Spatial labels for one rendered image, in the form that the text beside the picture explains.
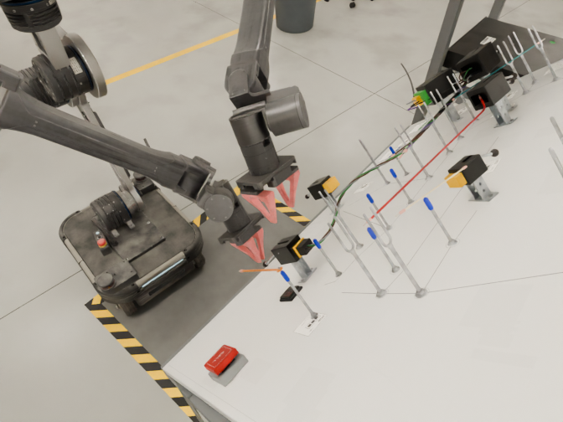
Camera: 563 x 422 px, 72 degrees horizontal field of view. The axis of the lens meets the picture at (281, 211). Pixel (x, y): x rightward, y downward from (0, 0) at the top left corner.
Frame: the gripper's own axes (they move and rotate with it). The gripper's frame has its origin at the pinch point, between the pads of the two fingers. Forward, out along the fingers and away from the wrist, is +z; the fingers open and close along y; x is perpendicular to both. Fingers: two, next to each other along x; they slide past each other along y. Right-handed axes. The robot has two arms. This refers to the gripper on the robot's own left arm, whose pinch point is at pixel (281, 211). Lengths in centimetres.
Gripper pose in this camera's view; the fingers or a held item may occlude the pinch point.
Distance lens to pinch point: 73.5
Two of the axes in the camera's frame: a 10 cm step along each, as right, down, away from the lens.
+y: 6.1, -5.4, 5.7
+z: 3.2, 8.3, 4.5
